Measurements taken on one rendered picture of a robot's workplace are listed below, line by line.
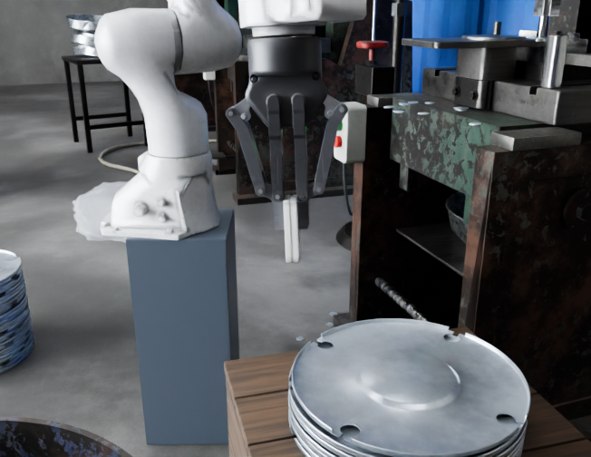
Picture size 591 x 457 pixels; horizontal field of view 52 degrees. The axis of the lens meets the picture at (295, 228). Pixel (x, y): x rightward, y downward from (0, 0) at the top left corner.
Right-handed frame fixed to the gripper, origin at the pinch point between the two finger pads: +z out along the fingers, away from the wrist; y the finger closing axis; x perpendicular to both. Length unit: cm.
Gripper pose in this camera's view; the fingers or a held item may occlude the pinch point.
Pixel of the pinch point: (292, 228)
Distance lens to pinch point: 67.0
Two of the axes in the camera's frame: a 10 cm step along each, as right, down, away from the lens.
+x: -0.5, 2.8, -9.6
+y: -10.0, 0.2, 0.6
